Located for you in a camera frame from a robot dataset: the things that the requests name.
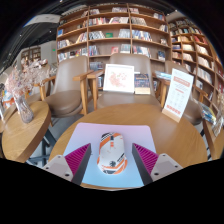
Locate stack of colourful books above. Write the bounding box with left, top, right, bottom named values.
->
left=199, top=101, right=218, bottom=125

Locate small distant wooden bookshelf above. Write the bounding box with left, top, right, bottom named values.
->
left=20, top=45, right=43, bottom=68

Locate round wooden side table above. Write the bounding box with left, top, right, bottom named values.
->
left=202, top=118, right=224, bottom=161
left=1, top=100, right=53, bottom=164

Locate wide wooden bookshelf unit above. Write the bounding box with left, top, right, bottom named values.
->
left=55, top=3, right=168, bottom=74

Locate white sign on wooden base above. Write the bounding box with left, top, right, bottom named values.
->
left=161, top=68, right=195, bottom=124

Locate dark cover book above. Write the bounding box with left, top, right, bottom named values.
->
left=134, top=73, right=152, bottom=95

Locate pink blue gradient mouse pad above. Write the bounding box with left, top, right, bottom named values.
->
left=62, top=122, right=158, bottom=189

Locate colourful book display stand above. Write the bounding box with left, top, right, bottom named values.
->
left=0, top=83, right=16, bottom=116

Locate white orange patterned computer mouse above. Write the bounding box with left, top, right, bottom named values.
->
left=96, top=131, right=128, bottom=175

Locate white framed floral picture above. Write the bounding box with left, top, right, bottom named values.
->
left=102, top=63, right=136, bottom=94

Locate curved wooden bookshelf unit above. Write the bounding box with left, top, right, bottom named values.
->
left=166, top=13, right=224, bottom=111

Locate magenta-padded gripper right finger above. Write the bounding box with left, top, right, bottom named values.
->
left=131, top=143, right=184, bottom=186

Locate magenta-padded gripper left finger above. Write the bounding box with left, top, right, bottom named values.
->
left=41, top=143, right=92, bottom=186

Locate brown leather wooden armchair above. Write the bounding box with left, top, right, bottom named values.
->
left=86, top=53, right=168, bottom=111
left=34, top=55, right=95, bottom=118
left=159, top=59, right=209, bottom=127

